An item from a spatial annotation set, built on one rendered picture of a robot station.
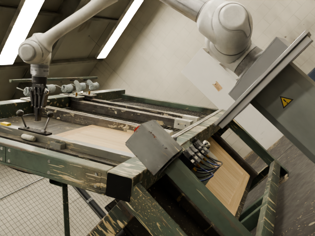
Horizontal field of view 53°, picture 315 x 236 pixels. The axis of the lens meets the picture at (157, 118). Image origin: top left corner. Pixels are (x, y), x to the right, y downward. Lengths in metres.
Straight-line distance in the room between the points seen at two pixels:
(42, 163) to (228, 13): 1.00
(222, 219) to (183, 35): 6.42
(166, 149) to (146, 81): 6.73
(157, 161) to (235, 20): 0.60
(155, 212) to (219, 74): 4.62
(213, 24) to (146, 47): 6.58
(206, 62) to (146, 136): 4.65
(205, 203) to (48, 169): 0.71
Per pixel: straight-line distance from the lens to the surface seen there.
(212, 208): 1.23
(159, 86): 7.74
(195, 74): 5.86
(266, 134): 5.75
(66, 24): 1.60
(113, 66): 8.33
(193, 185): 1.22
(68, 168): 1.43
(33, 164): 1.56
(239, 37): 1.28
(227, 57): 1.45
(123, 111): 2.58
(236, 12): 1.27
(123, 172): 1.31
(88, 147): 1.66
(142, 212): 1.31
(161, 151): 1.19
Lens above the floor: 0.69
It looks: 10 degrees up
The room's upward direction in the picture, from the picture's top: 44 degrees counter-clockwise
